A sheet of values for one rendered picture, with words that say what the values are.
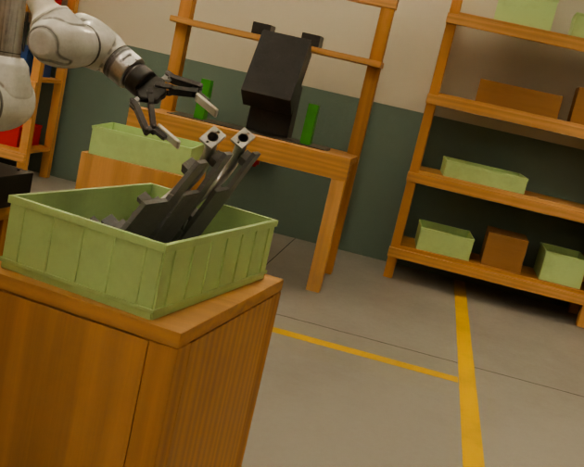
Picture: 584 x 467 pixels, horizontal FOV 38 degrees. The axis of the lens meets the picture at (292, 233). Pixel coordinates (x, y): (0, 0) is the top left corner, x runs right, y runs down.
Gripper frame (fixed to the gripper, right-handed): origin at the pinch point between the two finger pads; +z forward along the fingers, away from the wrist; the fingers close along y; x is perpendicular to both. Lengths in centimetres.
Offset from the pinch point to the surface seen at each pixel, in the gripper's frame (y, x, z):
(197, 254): -23.7, 3.0, 22.8
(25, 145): 137, 430, -241
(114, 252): -38.7, -2.9, 11.3
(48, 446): -72, 28, 25
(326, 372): 64, 208, 60
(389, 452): 30, 149, 100
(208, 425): -42, 38, 48
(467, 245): 280, 353, 77
